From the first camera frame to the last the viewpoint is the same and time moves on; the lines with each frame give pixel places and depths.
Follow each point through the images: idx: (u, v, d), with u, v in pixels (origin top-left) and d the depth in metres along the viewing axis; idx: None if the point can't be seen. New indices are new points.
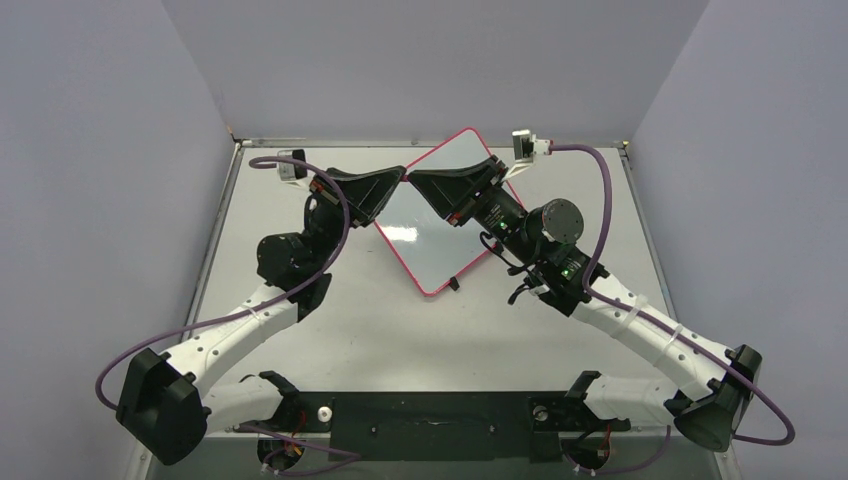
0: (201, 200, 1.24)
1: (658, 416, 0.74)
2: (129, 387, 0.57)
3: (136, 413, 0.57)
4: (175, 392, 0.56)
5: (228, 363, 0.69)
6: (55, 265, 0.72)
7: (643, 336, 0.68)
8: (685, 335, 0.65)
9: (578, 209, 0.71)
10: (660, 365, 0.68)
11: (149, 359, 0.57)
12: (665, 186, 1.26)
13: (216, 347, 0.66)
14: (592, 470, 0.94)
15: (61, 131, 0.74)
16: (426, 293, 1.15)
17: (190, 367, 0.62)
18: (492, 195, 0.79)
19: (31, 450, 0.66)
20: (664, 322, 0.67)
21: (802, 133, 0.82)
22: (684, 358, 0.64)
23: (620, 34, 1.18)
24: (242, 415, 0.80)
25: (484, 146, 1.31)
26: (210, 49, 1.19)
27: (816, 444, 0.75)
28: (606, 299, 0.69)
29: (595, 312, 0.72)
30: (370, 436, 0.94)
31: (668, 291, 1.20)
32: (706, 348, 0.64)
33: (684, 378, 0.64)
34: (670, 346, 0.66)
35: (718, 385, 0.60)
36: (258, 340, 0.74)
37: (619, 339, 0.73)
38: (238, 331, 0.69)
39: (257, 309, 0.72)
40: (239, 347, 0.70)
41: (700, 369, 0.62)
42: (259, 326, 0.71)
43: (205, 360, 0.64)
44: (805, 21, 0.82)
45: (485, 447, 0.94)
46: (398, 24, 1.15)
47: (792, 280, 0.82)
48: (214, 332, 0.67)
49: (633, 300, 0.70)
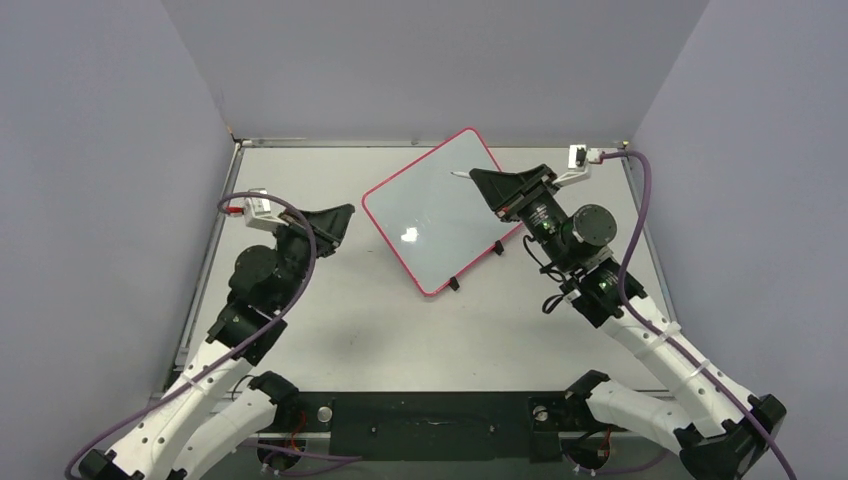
0: (201, 200, 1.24)
1: (663, 438, 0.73)
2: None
3: None
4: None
5: (191, 431, 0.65)
6: (54, 266, 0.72)
7: (666, 362, 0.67)
8: (710, 371, 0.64)
9: (611, 215, 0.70)
10: (678, 393, 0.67)
11: (95, 466, 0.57)
12: (665, 187, 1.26)
13: (160, 434, 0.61)
14: (592, 470, 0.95)
15: (60, 130, 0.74)
16: (427, 293, 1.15)
17: (138, 461, 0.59)
18: (537, 197, 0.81)
19: (32, 451, 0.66)
20: (692, 353, 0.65)
21: (802, 134, 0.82)
22: (704, 393, 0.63)
23: (620, 34, 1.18)
24: (234, 441, 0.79)
25: (484, 146, 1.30)
26: (208, 48, 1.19)
27: (816, 443, 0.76)
28: (636, 317, 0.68)
29: (625, 329, 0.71)
30: (370, 435, 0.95)
31: (667, 291, 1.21)
32: (730, 388, 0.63)
33: (699, 411, 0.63)
34: (691, 377, 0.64)
35: (732, 426, 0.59)
36: (214, 403, 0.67)
37: (643, 360, 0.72)
38: (183, 410, 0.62)
39: (197, 380, 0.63)
40: (193, 419, 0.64)
41: (717, 408, 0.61)
42: (205, 396, 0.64)
43: (151, 451, 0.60)
44: (805, 23, 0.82)
45: (486, 447, 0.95)
46: (399, 24, 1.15)
47: (791, 281, 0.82)
48: (161, 414, 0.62)
49: (665, 325, 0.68)
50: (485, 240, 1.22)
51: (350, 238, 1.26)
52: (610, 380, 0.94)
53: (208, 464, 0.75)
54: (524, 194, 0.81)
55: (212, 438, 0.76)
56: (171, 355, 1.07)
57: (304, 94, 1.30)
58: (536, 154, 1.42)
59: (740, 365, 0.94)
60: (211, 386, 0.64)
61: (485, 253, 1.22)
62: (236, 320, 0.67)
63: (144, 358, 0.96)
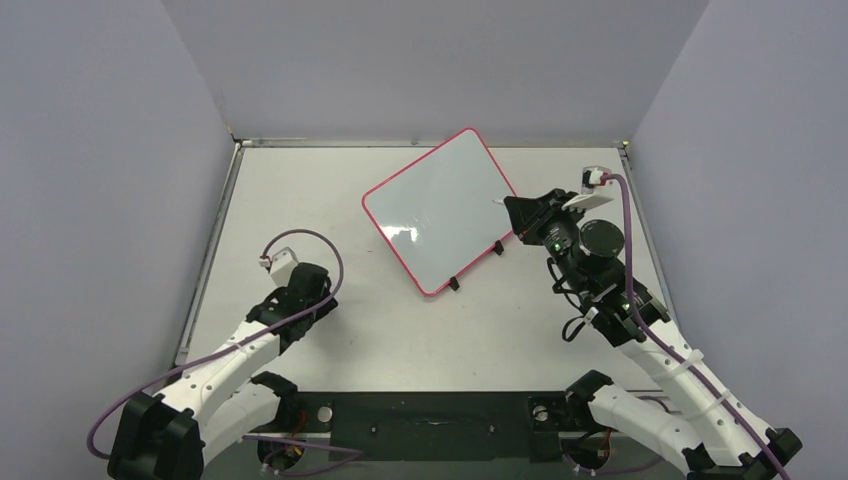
0: (201, 200, 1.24)
1: (665, 453, 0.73)
2: (123, 433, 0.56)
3: (131, 460, 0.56)
4: (174, 430, 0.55)
5: (222, 398, 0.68)
6: (55, 266, 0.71)
7: (685, 390, 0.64)
8: (730, 402, 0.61)
9: (617, 228, 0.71)
10: (693, 421, 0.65)
11: (143, 402, 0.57)
12: (664, 187, 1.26)
13: (208, 382, 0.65)
14: (592, 470, 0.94)
15: (59, 131, 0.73)
16: (426, 293, 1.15)
17: (185, 403, 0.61)
18: (551, 218, 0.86)
19: (30, 452, 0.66)
20: (713, 382, 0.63)
21: (802, 136, 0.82)
22: (723, 424, 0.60)
23: (620, 35, 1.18)
24: (243, 428, 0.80)
25: (484, 146, 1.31)
26: (208, 48, 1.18)
27: (818, 445, 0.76)
28: (658, 344, 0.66)
29: (646, 353, 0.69)
30: (370, 435, 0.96)
31: (668, 291, 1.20)
32: (749, 420, 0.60)
33: (715, 441, 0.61)
34: (711, 408, 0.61)
35: (748, 460, 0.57)
36: (246, 375, 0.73)
37: (662, 384, 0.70)
38: (229, 365, 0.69)
39: (243, 343, 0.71)
40: (231, 381, 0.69)
41: (734, 440, 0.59)
42: (247, 360, 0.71)
43: (199, 396, 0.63)
44: (805, 24, 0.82)
45: (485, 447, 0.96)
46: (399, 24, 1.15)
47: (791, 281, 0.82)
48: (206, 369, 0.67)
49: (687, 353, 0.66)
50: (485, 240, 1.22)
51: (350, 237, 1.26)
52: (612, 383, 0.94)
53: (217, 449, 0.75)
54: (539, 217, 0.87)
55: (228, 416, 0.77)
56: (171, 355, 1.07)
57: (303, 94, 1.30)
58: (536, 154, 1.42)
59: (740, 364, 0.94)
60: (253, 352, 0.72)
61: (485, 253, 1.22)
62: (269, 309, 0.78)
63: (144, 357, 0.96)
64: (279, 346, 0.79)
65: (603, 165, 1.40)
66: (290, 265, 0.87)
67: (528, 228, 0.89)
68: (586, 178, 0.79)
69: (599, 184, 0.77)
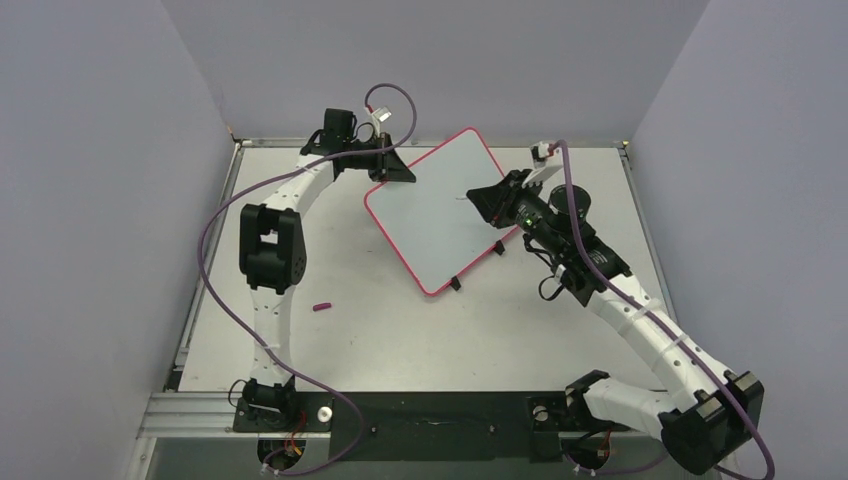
0: (201, 200, 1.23)
1: (650, 427, 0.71)
2: (245, 234, 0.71)
3: (256, 255, 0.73)
4: (286, 221, 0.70)
5: (304, 208, 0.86)
6: (55, 263, 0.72)
7: (644, 336, 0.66)
8: (686, 345, 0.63)
9: (588, 195, 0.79)
10: (656, 367, 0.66)
11: (252, 210, 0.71)
12: (664, 186, 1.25)
13: (295, 192, 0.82)
14: (592, 470, 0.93)
15: (57, 128, 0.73)
16: (427, 292, 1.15)
17: (284, 206, 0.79)
18: (516, 197, 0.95)
19: (27, 450, 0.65)
20: (670, 327, 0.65)
21: (797, 135, 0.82)
22: (679, 364, 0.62)
23: (620, 33, 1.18)
24: (285, 344, 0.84)
25: (485, 146, 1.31)
26: (209, 47, 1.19)
27: (813, 446, 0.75)
28: (616, 291, 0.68)
29: (607, 304, 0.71)
30: (370, 435, 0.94)
31: (668, 291, 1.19)
32: (705, 362, 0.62)
33: (675, 384, 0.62)
34: (667, 349, 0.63)
35: (705, 397, 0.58)
36: (315, 193, 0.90)
37: (625, 337, 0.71)
38: (305, 180, 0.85)
39: (310, 165, 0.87)
40: (308, 194, 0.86)
41: (689, 378, 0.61)
42: (316, 177, 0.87)
43: (293, 202, 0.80)
44: (803, 23, 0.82)
45: (485, 446, 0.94)
46: (398, 23, 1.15)
47: (790, 277, 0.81)
48: (287, 186, 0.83)
49: (646, 301, 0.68)
50: (485, 240, 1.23)
51: (351, 237, 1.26)
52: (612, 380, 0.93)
53: (283, 331, 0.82)
54: (505, 199, 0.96)
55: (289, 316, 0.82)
56: (171, 355, 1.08)
57: (303, 93, 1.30)
58: None
59: (738, 364, 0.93)
60: (319, 172, 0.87)
61: (485, 253, 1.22)
62: (318, 144, 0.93)
63: (143, 355, 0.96)
64: (334, 171, 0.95)
65: (603, 165, 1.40)
66: (370, 119, 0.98)
67: (498, 211, 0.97)
68: (536, 152, 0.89)
69: (547, 155, 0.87)
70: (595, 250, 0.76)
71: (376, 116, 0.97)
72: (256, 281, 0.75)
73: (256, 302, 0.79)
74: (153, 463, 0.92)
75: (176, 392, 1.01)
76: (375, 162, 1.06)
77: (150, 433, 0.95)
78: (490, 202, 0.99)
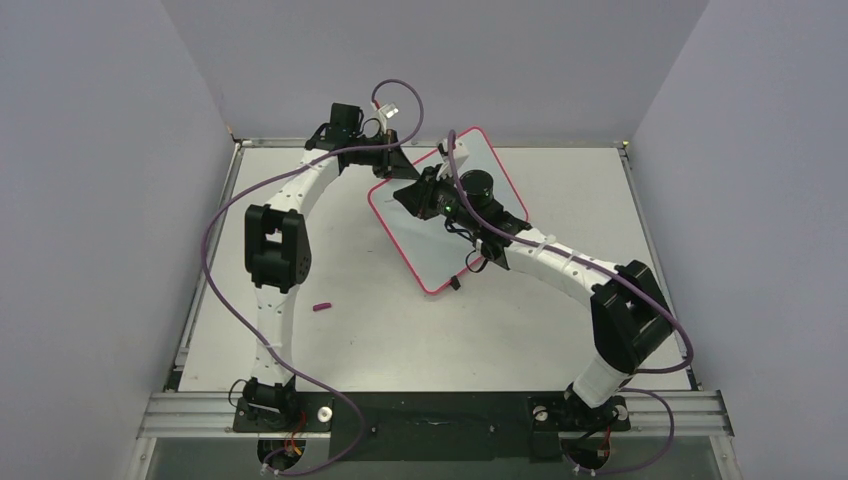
0: (201, 201, 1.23)
1: (611, 369, 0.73)
2: (250, 235, 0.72)
3: (260, 255, 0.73)
4: (290, 223, 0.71)
5: (310, 206, 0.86)
6: (56, 264, 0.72)
7: (548, 264, 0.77)
8: (580, 257, 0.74)
9: (487, 172, 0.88)
10: (570, 289, 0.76)
11: (257, 211, 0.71)
12: (664, 186, 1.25)
13: (299, 192, 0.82)
14: (592, 470, 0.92)
15: (59, 129, 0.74)
16: (428, 290, 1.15)
17: (288, 207, 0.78)
18: (434, 190, 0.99)
19: (27, 452, 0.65)
20: (563, 249, 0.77)
21: (795, 136, 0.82)
22: (578, 273, 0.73)
23: (620, 34, 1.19)
24: (288, 342, 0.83)
25: (489, 146, 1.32)
26: (209, 47, 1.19)
27: (813, 445, 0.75)
28: (517, 238, 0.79)
29: (518, 255, 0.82)
30: (370, 435, 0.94)
31: (668, 292, 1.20)
32: (599, 264, 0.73)
33: (581, 291, 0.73)
34: (566, 265, 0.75)
35: (601, 287, 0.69)
36: (321, 191, 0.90)
37: (543, 277, 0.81)
38: (309, 178, 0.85)
39: (314, 163, 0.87)
40: (313, 191, 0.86)
41: (589, 279, 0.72)
42: (320, 176, 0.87)
43: (297, 201, 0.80)
44: (802, 24, 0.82)
45: (486, 446, 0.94)
46: (397, 23, 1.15)
47: (788, 277, 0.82)
48: (293, 184, 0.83)
49: (543, 238, 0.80)
50: None
51: (352, 237, 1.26)
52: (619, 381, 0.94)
53: (287, 329, 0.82)
54: (425, 194, 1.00)
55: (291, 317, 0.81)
56: (171, 355, 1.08)
57: (303, 93, 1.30)
58: (537, 154, 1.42)
59: (739, 363, 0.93)
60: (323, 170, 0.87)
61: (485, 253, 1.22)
62: (322, 141, 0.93)
63: (143, 356, 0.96)
64: (339, 168, 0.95)
65: (603, 166, 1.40)
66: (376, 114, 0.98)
67: (422, 205, 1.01)
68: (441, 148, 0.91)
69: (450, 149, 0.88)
70: (504, 222, 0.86)
71: (382, 113, 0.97)
72: (261, 278, 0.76)
73: (259, 300, 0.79)
74: (153, 463, 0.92)
75: (176, 392, 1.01)
76: (381, 159, 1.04)
77: (150, 433, 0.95)
78: (415, 199, 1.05)
